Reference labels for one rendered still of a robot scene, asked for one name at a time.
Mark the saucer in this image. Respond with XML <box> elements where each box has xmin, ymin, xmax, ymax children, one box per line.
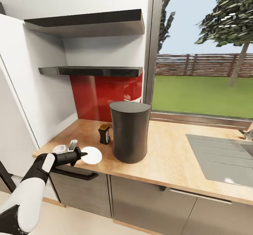
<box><xmin>81</xmin><ymin>146</ymin><xmax>102</xmax><ymax>164</ymax></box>

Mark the coffee cup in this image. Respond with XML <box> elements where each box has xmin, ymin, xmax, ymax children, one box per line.
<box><xmin>52</xmin><ymin>145</ymin><xmax>66</xmax><ymax>154</ymax></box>

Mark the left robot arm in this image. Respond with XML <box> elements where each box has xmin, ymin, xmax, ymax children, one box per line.
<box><xmin>0</xmin><ymin>139</ymin><xmax>87</xmax><ymax>235</ymax></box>

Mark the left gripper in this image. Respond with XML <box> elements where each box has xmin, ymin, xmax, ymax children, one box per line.
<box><xmin>64</xmin><ymin>147</ymin><xmax>87</xmax><ymax>166</ymax></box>

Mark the bottle of coffee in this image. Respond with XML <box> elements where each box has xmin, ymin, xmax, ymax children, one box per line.
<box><xmin>98</xmin><ymin>124</ymin><xmax>111</xmax><ymax>145</ymax></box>

